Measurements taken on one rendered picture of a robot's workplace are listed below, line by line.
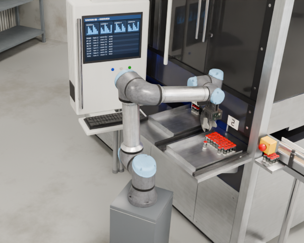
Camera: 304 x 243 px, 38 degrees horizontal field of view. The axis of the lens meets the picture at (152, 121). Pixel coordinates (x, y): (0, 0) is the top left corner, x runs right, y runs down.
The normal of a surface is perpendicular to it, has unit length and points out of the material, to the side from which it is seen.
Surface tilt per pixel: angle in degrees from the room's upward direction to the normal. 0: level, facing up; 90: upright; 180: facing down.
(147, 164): 8
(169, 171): 90
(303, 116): 90
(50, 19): 90
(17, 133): 0
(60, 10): 90
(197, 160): 0
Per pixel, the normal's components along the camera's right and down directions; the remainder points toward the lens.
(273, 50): -0.82, 0.24
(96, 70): 0.40, 0.46
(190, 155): 0.05, -0.87
